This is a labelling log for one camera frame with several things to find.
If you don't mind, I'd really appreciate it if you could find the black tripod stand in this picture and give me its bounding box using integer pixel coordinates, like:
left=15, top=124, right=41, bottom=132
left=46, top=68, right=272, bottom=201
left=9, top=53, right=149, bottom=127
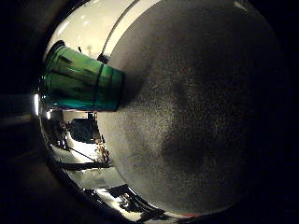
left=96, top=52, right=110, bottom=64

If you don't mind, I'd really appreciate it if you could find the person in dark sweater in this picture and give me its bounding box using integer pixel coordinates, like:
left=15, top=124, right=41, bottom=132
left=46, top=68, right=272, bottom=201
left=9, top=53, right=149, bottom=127
left=64, top=117, right=102, bottom=145

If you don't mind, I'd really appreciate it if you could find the green plastic cup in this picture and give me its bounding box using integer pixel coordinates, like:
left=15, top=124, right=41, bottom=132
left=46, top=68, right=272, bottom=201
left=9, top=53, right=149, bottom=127
left=39, top=40, right=126, bottom=112

